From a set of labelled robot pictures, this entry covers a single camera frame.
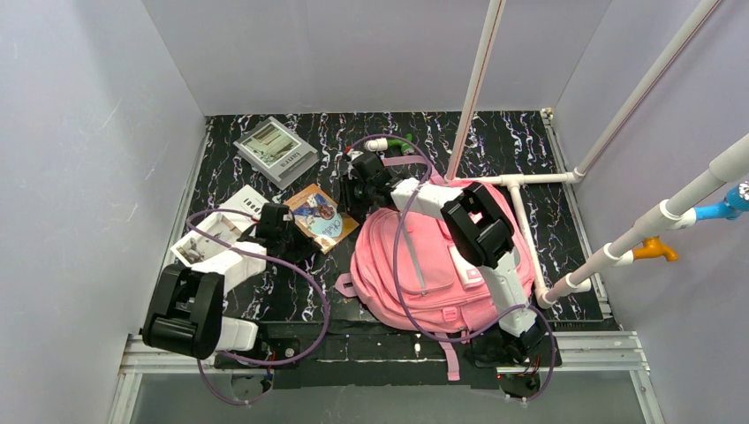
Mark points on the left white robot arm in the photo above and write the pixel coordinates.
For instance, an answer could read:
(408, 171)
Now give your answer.
(185, 314)

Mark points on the green and white faucet toy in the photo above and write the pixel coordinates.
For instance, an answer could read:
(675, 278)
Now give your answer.
(382, 144)

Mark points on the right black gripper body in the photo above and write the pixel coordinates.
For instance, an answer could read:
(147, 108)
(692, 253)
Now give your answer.
(353, 191)

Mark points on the white furniture catalogue book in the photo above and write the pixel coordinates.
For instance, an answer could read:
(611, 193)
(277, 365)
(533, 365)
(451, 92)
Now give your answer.
(194, 248)

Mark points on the orange thin book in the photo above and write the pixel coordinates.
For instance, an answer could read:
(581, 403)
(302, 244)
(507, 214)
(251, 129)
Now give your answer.
(316, 215)

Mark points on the blue tap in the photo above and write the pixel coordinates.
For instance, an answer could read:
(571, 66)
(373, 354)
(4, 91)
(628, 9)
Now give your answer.
(733, 205)

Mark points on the pink student backpack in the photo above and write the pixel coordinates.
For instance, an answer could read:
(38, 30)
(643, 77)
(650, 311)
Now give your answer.
(421, 269)

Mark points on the aluminium rail frame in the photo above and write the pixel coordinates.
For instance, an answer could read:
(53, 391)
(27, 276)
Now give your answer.
(577, 352)

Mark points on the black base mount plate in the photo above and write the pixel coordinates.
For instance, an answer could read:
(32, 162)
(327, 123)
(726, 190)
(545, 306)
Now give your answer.
(478, 360)

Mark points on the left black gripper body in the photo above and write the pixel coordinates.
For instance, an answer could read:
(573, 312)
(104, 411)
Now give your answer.
(286, 235)

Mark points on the orange tap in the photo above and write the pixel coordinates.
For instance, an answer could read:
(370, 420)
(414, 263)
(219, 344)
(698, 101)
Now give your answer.
(653, 248)

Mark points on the grey furniture catalogue book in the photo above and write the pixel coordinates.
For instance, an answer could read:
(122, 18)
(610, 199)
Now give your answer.
(277, 152)

